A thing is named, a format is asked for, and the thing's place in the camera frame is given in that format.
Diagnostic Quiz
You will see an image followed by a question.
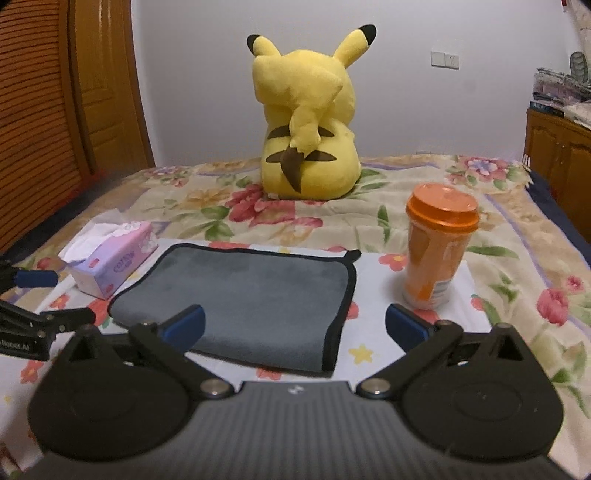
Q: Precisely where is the floral bed blanket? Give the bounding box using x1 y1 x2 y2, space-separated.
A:
24 155 590 478

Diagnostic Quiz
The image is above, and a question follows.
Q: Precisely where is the white wall switch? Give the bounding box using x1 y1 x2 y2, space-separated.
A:
431 51 460 70

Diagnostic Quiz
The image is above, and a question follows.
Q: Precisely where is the purple tissue box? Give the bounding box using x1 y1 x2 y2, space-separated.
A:
58 220 158 300

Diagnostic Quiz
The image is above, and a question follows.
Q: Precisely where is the yellow Pikachu plush toy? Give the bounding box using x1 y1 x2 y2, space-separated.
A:
246 24 377 201

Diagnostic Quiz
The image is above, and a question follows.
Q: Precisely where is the grey towel black trim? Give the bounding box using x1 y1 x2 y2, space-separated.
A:
108 243 361 374

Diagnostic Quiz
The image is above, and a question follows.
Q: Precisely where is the wooden side cabinet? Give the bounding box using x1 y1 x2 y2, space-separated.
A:
524 108 590 241

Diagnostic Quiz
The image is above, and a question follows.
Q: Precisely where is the orange plastic cup with lid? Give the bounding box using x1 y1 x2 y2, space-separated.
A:
403 183 480 310

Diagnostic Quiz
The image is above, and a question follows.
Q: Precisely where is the wooden wardrobe door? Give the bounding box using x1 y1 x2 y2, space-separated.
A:
1 1 154 250

